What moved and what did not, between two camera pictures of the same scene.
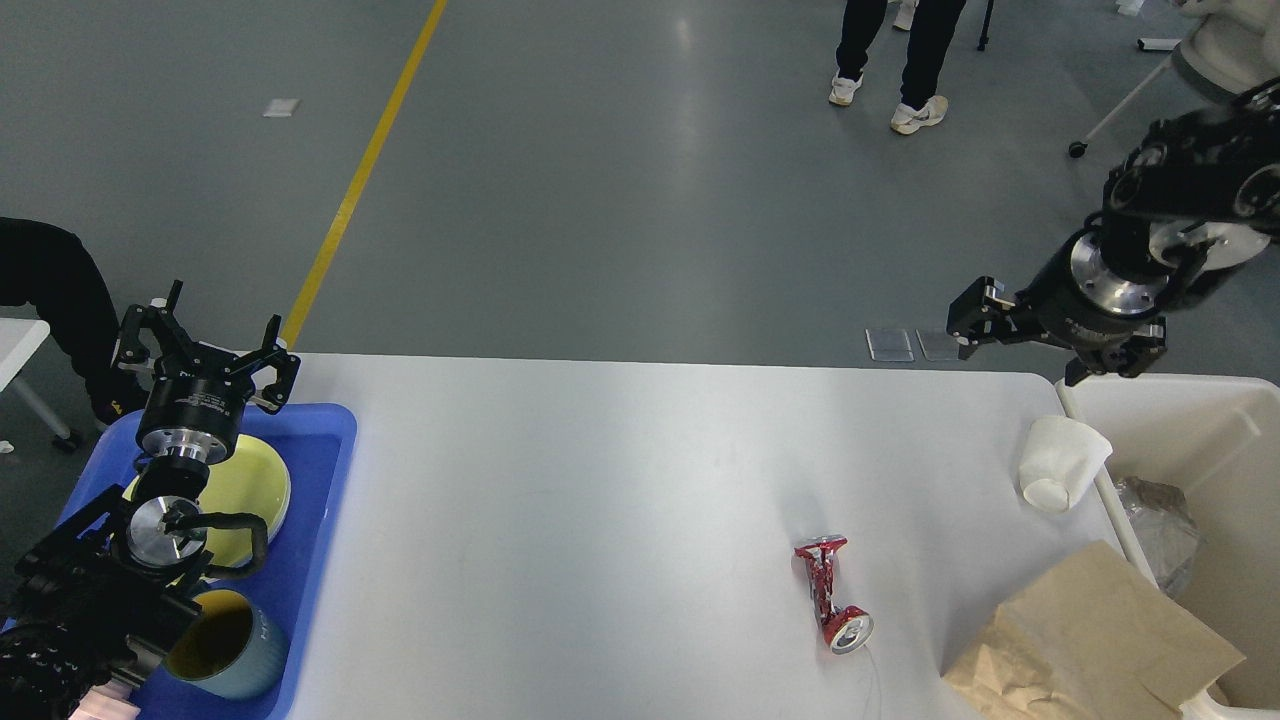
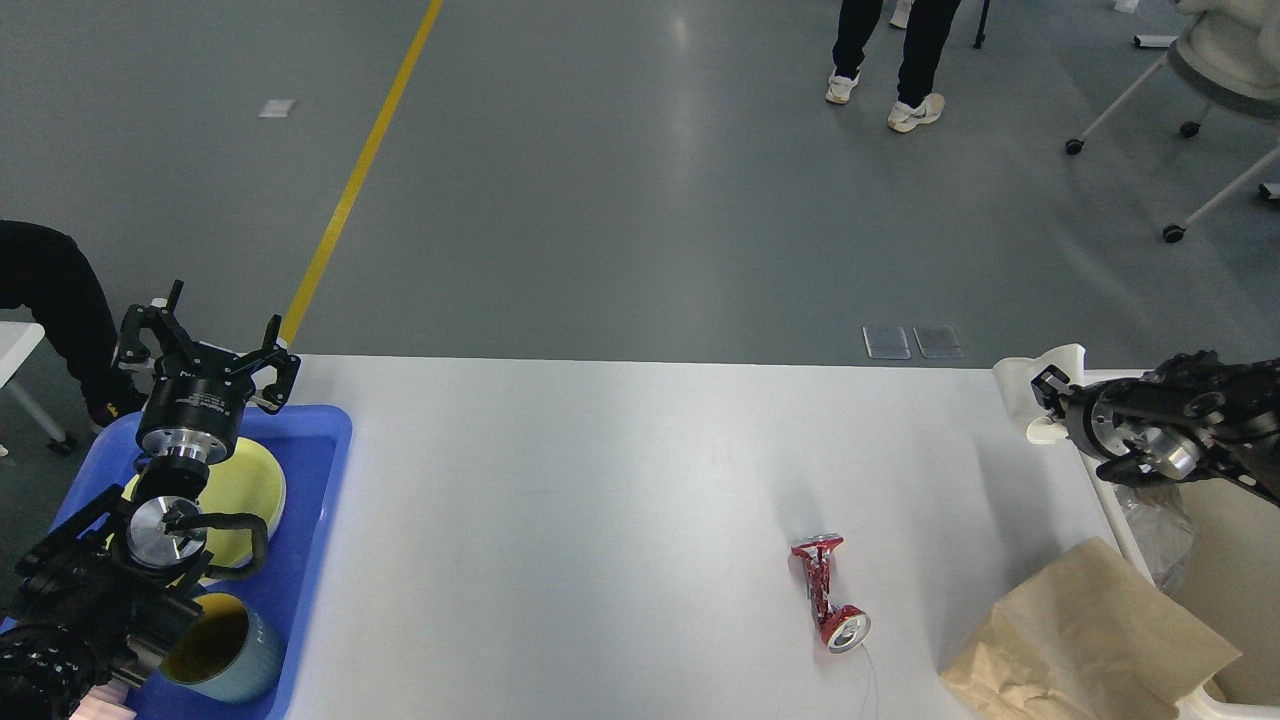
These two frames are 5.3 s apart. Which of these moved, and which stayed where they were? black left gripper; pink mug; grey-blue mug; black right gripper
Moved: black right gripper
Stayed: grey-blue mug; black left gripper; pink mug
